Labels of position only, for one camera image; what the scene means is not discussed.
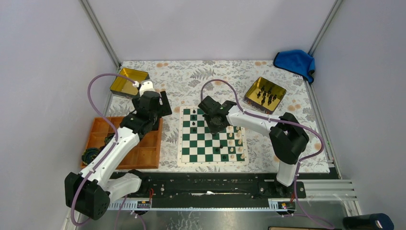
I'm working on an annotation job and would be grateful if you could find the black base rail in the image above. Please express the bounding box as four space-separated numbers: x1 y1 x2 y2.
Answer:
128 172 306 199

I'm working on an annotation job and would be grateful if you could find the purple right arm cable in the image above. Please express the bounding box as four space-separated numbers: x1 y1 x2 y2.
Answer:
200 79 335 229

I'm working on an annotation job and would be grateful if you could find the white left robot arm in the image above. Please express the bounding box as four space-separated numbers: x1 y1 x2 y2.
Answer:
65 80 172 226

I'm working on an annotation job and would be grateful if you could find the empty gold tin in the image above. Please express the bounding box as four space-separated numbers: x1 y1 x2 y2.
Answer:
110 68 150 99

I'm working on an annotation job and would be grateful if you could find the gold tin with chess pieces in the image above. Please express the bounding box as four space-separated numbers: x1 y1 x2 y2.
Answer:
244 77 287 115

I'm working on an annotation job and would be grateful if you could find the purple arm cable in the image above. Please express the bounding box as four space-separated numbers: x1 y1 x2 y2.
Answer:
70 73 139 227
200 79 335 229

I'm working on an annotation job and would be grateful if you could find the dark spinning top upper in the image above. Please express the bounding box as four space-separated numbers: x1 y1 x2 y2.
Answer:
104 133 115 145

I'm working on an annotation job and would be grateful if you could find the floral table mat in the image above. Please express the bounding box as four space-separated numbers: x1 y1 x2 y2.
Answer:
122 61 317 173

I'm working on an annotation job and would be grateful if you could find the black cylinder bottom right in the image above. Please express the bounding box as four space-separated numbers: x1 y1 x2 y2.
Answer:
343 213 394 230

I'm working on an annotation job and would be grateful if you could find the blue cloth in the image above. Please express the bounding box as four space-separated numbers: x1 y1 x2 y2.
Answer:
273 49 316 84

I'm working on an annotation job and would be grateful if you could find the green white chess board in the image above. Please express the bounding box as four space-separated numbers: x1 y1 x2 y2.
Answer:
177 106 249 167

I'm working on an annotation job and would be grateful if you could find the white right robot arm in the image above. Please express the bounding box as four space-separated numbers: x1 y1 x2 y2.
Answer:
198 96 309 197

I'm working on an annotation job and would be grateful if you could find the orange compartment tray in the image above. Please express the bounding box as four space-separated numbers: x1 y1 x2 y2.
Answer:
80 117 163 170

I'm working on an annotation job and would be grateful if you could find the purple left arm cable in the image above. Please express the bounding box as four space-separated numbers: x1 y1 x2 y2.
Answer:
70 73 139 227

